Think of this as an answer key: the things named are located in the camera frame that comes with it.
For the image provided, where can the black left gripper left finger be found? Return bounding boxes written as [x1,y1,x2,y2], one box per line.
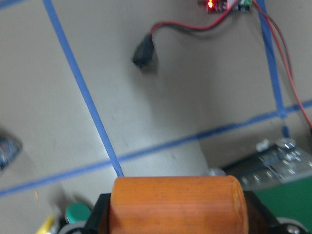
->
[85,194,111,234]

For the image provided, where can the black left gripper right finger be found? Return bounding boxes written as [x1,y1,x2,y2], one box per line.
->
[244,191,280,234]

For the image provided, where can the green push button switch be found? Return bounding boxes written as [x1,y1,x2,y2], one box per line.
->
[65,202,91,224]

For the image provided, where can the plain orange cylinder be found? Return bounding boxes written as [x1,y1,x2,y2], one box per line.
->
[109,176,249,234]

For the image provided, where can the yellow push button switch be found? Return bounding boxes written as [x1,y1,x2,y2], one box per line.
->
[0,135,22,171]

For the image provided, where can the green conveyor belt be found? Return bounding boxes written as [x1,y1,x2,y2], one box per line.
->
[207,137,312,234]

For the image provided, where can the black plug connector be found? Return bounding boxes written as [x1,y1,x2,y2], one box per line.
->
[132,34,155,69]

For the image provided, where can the small motor controller board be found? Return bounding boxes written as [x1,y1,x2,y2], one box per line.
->
[197,0,253,14]

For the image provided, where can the red black power cable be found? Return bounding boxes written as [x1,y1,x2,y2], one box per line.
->
[150,0,312,130]

